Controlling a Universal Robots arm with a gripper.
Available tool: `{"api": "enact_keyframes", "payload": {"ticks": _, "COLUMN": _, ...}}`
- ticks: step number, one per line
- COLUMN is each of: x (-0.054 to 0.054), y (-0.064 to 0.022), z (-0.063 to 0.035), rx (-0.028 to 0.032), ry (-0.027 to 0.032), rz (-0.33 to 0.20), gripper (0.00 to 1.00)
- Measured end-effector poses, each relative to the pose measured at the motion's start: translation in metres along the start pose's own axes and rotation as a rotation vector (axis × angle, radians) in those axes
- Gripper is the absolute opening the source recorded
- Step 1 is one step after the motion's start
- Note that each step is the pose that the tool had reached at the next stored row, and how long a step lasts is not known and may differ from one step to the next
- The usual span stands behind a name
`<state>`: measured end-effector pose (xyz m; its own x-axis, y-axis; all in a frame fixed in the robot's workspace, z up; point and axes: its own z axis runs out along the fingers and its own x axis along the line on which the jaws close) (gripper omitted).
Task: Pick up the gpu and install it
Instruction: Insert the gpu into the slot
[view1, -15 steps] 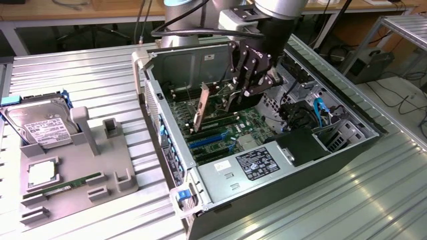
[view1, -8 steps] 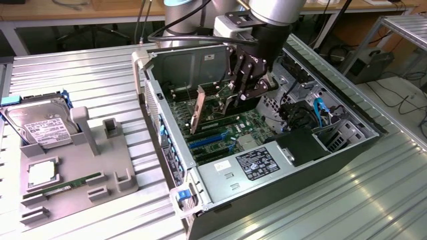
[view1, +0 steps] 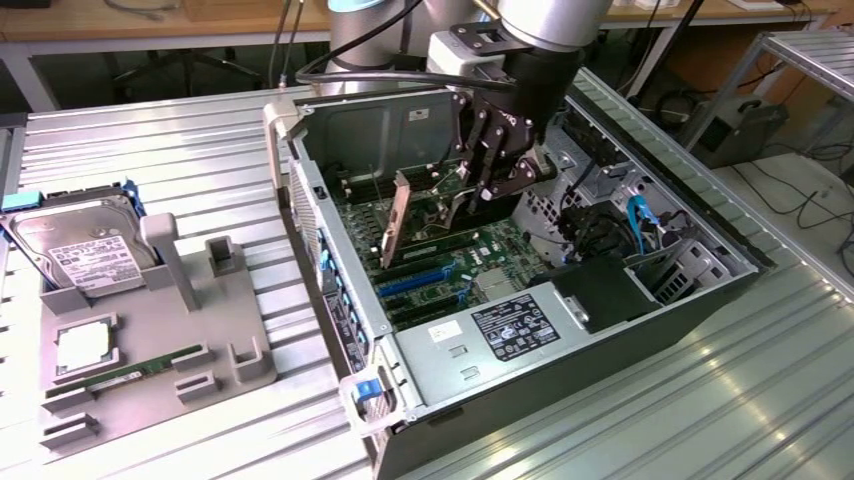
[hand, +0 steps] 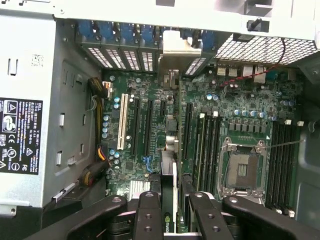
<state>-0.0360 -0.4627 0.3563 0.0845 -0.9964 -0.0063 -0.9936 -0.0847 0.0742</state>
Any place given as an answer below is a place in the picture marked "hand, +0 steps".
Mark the short black expansion slot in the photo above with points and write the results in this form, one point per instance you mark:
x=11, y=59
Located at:
x=162, y=108

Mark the thin metal locking lever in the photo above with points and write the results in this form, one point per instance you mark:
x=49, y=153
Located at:
x=287, y=144
x=227, y=167

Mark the silver socket cover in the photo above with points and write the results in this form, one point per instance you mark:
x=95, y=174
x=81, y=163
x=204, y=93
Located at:
x=246, y=192

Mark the blue slot retention clip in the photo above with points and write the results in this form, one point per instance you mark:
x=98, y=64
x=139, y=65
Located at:
x=148, y=34
x=208, y=42
x=127, y=33
x=106, y=32
x=86, y=31

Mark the black RAM slot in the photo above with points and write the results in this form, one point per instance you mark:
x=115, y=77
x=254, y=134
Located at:
x=218, y=155
x=289, y=170
x=273, y=170
x=207, y=155

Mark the black case latch knob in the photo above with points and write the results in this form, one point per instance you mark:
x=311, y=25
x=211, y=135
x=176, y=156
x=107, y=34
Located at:
x=253, y=24

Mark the green motherboard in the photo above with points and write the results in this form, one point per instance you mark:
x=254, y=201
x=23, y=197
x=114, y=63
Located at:
x=250, y=100

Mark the white PCI expansion slot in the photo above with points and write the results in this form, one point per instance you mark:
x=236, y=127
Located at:
x=122, y=122

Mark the silver power supply box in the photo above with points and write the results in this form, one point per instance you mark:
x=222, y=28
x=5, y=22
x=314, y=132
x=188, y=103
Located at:
x=25, y=75

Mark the RAM slot with white clips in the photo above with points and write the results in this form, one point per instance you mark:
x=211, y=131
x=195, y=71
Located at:
x=283, y=170
x=296, y=170
x=202, y=115
x=213, y=155

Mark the CPU socket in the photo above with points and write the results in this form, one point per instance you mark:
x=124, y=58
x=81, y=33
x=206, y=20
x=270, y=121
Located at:
x=241, y=170

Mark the blue SATA connector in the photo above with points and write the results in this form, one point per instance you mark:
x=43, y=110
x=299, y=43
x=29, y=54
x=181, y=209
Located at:
x=147, y=163

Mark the long black expansion slot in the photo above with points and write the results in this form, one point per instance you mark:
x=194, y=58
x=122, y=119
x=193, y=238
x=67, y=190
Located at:
x=135, y=127
x=148, y=127
x=188, y=132

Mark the open PC case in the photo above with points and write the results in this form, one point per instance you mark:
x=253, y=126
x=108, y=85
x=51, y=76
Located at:
x=70, y=112

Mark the perforated metal slot cover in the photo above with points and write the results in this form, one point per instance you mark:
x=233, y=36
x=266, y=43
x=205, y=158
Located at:
x=147, y=61
x=197, y=66
x=92, y=56
x=131, y=60
x=112, y=58

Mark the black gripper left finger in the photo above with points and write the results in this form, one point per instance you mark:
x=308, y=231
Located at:
x=148, y=220

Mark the silver finned chipset heatsink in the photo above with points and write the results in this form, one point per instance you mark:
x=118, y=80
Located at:
x=140, y=186

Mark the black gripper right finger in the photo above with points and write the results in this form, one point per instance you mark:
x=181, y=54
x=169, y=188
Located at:
x=210, y=220

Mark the black power supply label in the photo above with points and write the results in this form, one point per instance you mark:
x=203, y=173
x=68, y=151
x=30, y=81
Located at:
x=22, y=137

